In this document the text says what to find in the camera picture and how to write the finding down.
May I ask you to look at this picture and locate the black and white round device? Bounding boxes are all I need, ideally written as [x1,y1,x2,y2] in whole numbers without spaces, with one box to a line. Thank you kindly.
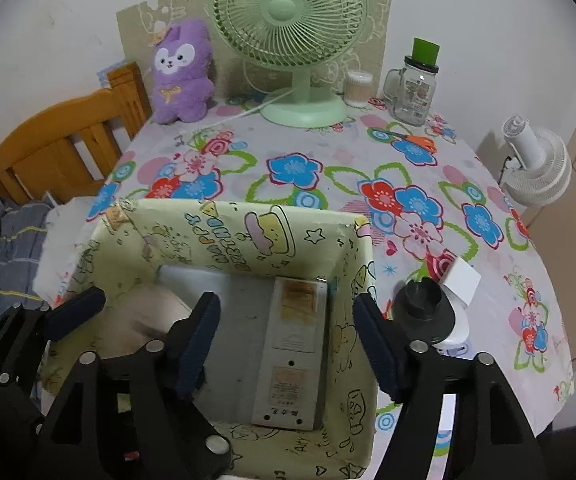
[393,276,470,358]

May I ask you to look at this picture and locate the wooden chair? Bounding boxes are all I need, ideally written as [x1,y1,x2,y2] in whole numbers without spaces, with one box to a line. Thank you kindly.
[0,61,151,206]

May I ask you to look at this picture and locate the green desk fan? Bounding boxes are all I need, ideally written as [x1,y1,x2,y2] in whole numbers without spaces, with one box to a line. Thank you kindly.
[211,0,369,129]

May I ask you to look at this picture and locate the cotton swab container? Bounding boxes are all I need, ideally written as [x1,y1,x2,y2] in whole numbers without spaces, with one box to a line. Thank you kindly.
[344,70,375,108]

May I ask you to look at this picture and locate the orange handled scissors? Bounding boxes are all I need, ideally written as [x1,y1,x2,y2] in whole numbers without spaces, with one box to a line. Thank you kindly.
[375,129,439,155]

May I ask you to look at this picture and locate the floral tablecloth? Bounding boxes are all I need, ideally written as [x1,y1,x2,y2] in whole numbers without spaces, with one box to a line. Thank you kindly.
[33,92,576,480]

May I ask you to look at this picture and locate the purple plush toy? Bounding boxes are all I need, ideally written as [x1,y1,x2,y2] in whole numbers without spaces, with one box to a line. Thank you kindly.
[148,18,216,126]

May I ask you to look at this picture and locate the grey plaid cloth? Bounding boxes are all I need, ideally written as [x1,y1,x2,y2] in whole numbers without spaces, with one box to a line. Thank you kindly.
[0,192,61,321]

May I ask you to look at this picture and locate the light blue paper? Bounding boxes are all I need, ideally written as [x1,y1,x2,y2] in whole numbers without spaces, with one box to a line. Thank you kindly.
[95,59,131,87]

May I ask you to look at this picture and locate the grey rectangular device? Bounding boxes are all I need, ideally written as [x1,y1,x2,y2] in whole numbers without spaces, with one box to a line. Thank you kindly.
[250,276,330,432]

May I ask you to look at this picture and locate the glass jar mug green lid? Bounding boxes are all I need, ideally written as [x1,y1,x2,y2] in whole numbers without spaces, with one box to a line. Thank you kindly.
[383,37,441,127]

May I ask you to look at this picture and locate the white clip fan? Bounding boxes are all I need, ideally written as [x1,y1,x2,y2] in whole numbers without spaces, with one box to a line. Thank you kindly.
[498,115,573,206]

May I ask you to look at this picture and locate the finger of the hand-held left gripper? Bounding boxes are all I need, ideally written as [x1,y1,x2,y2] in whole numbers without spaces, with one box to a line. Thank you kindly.
[0,287,107,396]

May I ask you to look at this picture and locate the white fan cable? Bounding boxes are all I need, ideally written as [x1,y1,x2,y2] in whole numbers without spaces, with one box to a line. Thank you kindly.
[180,87,296,141]

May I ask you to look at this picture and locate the white flat sheet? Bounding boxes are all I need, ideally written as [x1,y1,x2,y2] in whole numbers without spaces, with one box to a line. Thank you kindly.
[157,264,279,311]

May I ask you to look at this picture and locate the yellow patterned box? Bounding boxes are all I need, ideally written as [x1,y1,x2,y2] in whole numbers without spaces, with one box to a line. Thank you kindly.
[38,197,376,480]

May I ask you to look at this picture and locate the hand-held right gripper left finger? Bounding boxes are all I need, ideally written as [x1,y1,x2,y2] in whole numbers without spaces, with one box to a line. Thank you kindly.
[35,291,234,480]

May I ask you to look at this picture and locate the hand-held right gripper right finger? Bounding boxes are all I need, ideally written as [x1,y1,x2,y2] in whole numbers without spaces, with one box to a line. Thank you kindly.
[352,292,544,480]

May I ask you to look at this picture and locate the white charger block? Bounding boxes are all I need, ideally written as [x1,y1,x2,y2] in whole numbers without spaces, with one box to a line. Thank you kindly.
[440,256,481,307]

